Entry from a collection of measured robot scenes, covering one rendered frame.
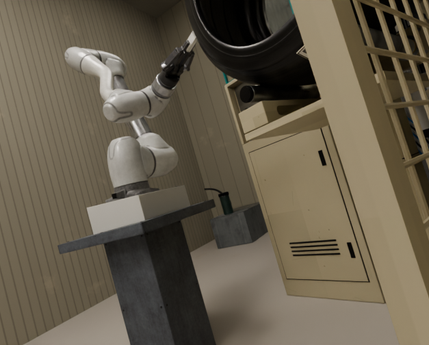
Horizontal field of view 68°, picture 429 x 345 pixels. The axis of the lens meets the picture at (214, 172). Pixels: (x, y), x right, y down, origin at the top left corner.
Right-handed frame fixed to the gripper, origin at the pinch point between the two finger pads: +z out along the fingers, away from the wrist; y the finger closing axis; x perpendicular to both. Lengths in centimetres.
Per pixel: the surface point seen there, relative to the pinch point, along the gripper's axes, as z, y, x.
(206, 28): 18.1, -12.8, 14.7
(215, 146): -263, 246, -84
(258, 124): 16.7, -11.7, 45.6
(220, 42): 19.9, -13.0, 21.5
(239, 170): -251, 255, -33
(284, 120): 24, -12, 49
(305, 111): 30, -12, 51
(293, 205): -42, 60, 62
